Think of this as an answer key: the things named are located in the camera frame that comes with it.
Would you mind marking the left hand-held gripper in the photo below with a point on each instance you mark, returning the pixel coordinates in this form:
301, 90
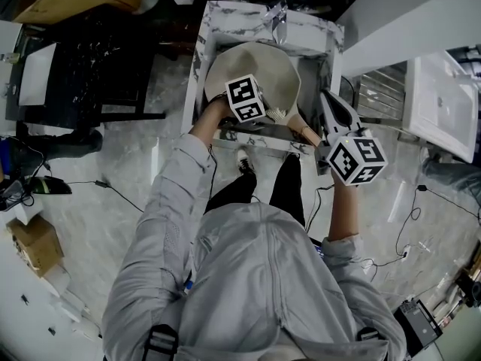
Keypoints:
244, 96

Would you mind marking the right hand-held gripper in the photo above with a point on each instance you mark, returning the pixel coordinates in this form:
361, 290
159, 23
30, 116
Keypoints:
357, 160

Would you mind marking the beige woven cloth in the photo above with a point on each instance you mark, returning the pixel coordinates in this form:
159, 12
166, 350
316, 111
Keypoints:
277, 116

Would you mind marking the person's right forearm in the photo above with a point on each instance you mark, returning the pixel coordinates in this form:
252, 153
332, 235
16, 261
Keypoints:
343, 213

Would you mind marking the person's left forearm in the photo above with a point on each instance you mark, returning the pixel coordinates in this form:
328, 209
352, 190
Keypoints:
208, 122

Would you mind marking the person's white shoe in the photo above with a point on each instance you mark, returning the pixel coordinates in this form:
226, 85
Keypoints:
245, 162

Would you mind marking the chrome faucet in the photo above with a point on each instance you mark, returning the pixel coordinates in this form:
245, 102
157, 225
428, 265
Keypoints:
277, 21

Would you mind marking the white marble sink cabinet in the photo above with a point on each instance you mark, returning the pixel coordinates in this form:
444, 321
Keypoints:
240, 13

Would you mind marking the person's right leg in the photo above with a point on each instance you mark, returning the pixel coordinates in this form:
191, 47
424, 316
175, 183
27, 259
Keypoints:
287, 190

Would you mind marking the person's leg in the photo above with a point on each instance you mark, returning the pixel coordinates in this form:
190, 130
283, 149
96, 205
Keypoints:
233, 192
287, 190

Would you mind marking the person's left leg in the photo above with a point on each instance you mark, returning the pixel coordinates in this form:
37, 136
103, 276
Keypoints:
233, 192

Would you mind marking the white ceramic sink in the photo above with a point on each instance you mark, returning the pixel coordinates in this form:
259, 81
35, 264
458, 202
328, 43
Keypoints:
439, 104

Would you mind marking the white power socket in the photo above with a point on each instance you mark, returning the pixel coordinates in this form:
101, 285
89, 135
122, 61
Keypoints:
406, 251

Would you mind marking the black marble table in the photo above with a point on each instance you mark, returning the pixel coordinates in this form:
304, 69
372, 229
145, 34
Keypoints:
94, 70

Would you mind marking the person's grey zip jacket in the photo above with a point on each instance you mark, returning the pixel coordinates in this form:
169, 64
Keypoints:
255, 284

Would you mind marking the white rectangular basin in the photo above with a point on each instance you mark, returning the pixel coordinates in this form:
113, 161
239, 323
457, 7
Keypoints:
37, 73

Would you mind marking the black bag with green stripe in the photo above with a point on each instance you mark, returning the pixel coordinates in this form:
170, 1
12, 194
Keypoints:
52, 186

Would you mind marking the black electronics box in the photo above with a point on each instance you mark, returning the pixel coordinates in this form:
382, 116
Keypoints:
419, 327

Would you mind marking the clear plastic bottle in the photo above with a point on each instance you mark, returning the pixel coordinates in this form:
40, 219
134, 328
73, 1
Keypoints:
9, 58

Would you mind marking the small cardboard box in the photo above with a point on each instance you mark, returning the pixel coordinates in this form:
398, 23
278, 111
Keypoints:
35, 243

